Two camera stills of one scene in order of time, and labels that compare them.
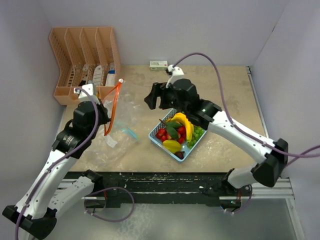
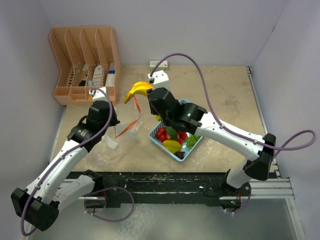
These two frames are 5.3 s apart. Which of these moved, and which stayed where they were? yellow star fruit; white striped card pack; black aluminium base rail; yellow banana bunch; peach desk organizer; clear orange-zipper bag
Moved: yellow banana bunch; clear orange-zipper bag
Stayed: white striped card pack; yellow star fruit; peach desk organizer; black aluminium base rail
